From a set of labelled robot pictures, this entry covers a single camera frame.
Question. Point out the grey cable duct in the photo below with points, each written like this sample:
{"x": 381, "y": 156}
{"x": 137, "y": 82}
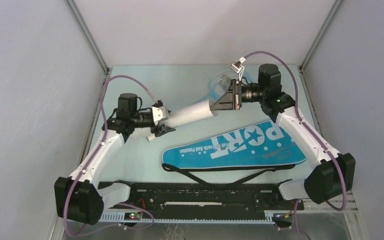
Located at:
{"x": 139, "y": 217}

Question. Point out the aluminium frame post right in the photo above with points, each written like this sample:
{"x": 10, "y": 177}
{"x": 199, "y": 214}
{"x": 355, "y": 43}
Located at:
{"x": 333, "y": 12}

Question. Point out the blue racket upper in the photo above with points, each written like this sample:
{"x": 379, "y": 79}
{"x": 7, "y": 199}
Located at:
{"x": 220, "y": 83}

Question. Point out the white shuttlecock tube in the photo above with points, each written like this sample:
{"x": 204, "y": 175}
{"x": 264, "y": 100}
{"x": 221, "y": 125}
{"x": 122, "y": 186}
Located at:
{"x": 187, "y": 115}

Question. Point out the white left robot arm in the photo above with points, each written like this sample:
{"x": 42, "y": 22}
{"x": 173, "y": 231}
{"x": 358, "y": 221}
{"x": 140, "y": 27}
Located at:
{"x": 78, "y": 196}

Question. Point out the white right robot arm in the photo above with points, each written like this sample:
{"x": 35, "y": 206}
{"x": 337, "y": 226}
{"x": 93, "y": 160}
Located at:
{"x": 332, "y": 172}

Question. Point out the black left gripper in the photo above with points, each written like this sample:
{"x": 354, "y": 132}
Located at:
{"x": 162, "y": 129}

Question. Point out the aluminium frame post left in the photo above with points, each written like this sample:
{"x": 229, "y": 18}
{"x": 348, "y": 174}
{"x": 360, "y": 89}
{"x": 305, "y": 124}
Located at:
{"x": 88, "y": 37}

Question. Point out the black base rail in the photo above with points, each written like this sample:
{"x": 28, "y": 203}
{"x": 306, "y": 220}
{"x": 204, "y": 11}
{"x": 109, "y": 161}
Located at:
{"x": 188, "y": 200}

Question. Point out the aluminium frame post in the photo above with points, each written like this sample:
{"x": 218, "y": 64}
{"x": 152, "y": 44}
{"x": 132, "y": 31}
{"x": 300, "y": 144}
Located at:
{"x": 88, "y": 37}
{"x": 333, "y": 12}

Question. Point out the blue racket bag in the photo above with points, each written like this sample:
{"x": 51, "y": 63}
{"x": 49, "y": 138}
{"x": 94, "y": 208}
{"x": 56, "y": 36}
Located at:
{"x": 264, "y": 144}

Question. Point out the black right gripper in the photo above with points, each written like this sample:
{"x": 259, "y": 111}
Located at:
{"x": 230, "y": 101}

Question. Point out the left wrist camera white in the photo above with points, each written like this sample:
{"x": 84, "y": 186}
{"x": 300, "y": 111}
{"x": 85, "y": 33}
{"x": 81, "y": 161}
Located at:
{"x": 159, "y": 113}

